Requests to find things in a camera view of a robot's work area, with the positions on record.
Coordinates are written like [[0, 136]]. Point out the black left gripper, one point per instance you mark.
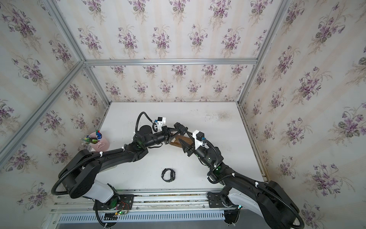
[[167, 136]]

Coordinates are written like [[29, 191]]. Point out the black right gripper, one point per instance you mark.
[[188, 149]]

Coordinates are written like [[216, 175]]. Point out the brown wooden watch stand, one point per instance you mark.
[[178, 139]]

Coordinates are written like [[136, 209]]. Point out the black round bracelet watch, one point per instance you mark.
[[168, 175]]

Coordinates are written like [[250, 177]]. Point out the black square digital watch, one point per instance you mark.
[[181, 129]]

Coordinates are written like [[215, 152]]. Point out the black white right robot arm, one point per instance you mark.
[[268, 200]]

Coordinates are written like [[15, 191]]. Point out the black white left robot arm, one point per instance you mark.
[[78, 178]]

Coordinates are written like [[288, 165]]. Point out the pink pen cup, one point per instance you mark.
[[97, 141]]

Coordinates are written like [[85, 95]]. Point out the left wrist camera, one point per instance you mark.
[[160, 122]]

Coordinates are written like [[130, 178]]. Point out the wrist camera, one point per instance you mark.
[[198, 137], [160, 122]]

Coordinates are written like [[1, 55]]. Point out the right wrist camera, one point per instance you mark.
[[198, 137]]

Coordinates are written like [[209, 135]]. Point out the aluminium mounting rail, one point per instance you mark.
[[144, 200]]

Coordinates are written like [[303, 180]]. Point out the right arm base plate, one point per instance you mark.
[[218, 200]]

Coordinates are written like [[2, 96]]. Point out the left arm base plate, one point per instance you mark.
[[117, 202]]

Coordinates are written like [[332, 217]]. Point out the slotted white cable duct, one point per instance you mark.
[[154, 216]]

